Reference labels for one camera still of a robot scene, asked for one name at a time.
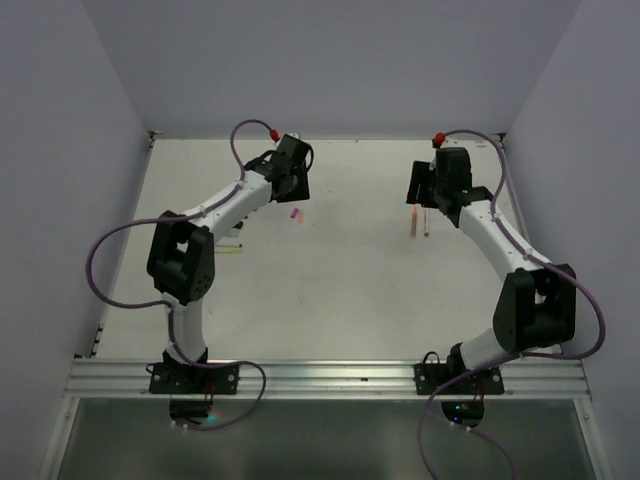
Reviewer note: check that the pale green highlighter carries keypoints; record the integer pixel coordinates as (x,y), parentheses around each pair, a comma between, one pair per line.
(235,230)

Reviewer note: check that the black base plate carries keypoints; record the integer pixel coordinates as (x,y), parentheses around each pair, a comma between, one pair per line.
(186,380)
(435,377)

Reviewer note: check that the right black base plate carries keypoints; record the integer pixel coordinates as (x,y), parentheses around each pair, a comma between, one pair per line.
(435,377)

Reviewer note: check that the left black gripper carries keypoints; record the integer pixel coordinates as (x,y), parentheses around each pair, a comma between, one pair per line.
(302,193)

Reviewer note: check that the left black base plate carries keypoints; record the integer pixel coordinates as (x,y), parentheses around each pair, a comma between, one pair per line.
(186,380)

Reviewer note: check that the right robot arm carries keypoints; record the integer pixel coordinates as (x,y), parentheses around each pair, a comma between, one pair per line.
(536,307)

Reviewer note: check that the aluminium mounting rail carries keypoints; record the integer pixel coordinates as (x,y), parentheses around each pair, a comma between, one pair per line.
(527,379)

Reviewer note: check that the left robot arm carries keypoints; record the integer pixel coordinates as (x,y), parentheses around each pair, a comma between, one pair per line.
(181,260)

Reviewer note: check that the purple white marker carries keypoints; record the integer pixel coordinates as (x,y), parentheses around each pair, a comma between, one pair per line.
(426,222)

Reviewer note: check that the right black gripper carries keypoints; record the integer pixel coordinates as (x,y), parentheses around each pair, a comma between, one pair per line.
(422,171)

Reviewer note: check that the orange highlighter pen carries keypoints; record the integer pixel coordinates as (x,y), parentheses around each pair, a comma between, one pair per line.
(414,222)

